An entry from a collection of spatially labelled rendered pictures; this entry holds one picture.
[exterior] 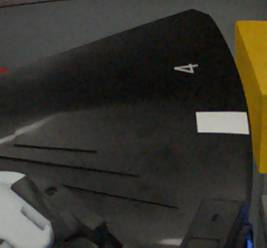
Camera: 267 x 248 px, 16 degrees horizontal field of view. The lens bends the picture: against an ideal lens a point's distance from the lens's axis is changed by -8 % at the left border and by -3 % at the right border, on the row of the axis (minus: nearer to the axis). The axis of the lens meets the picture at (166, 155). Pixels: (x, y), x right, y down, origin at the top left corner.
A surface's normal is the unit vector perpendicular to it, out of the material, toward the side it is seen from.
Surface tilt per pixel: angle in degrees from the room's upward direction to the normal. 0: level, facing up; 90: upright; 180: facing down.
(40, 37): 90
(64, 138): 12
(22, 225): 6
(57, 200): 7
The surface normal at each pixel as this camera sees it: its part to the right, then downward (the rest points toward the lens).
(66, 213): 0.25, -0.48
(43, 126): 0.03, -0.72
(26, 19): 0.08, 0.55
